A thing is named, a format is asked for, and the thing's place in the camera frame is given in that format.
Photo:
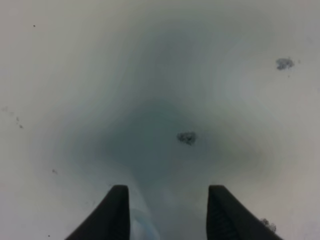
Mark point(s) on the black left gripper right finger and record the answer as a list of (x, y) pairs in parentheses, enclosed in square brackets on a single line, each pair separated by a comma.
[(228, 219)]

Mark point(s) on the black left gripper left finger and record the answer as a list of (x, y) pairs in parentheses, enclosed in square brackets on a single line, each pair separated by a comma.
[(110, 220)]

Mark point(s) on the pale blue porcelain teapot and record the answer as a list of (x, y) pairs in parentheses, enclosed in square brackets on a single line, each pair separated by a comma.
[(141, 226)]

